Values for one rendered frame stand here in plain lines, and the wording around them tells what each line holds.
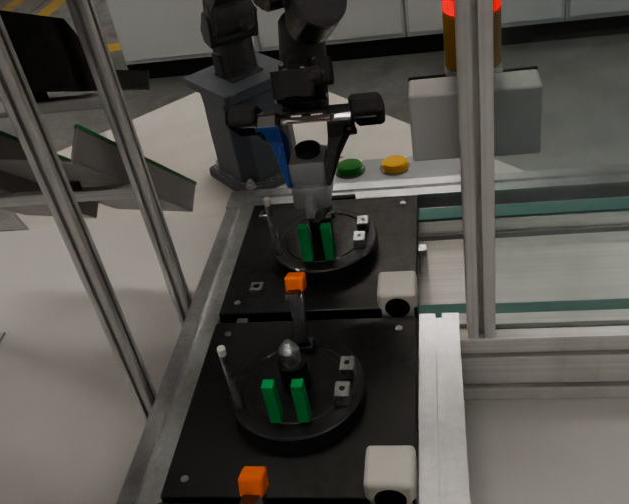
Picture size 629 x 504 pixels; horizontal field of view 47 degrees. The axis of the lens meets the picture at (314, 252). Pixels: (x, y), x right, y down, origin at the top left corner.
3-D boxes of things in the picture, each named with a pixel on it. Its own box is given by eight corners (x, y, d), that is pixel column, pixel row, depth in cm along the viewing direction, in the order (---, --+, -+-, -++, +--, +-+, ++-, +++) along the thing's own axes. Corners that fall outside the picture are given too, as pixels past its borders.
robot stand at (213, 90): (271, 144, 146) (250, 49, 134) (314, 168, 135) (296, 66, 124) (209, 175, 140) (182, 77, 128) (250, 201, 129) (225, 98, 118)
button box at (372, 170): (335, 192, 120) (329, 160, 116) (465, 184, 116) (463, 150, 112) (331, 217, 114) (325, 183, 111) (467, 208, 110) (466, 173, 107)
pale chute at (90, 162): (115, 208, 109) (118, 179, 110) (193, 212, 105) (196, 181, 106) (-25, 162, 83) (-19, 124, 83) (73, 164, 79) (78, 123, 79)
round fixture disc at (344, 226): (281, 222, 102) (279, 210, 101) (380, 216, 100) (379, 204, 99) (265, 286, 91) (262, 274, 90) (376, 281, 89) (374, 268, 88)
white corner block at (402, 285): (381, 296, 90) (378, 270, 87) (418, 294, 89) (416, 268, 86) (379, 322, 86) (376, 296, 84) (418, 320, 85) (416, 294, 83)
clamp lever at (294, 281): (294, 338, 79) (287, 271, 77) (312, 337, 79) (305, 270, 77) (288, 351, 76) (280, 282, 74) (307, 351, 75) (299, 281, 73)
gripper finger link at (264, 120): (260, 119, 90) (252, 112, 86) (334, 113, 88) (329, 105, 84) (261, 136, 90) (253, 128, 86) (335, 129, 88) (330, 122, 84)
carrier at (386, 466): (219, 335, 88) (193, 253, 81) (418, 328, 84) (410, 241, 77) (164, 511, 69) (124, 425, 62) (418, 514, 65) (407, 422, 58)
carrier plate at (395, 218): (256, 216, 108) (253, 204, 107) (418, 206, 104) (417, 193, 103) (222, 326, 90) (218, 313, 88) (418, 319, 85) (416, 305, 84)
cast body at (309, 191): (301, 182, 94) (292, 134, 89) (334, 180, 93) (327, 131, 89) (292, 219, 87) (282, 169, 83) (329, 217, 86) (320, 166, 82)
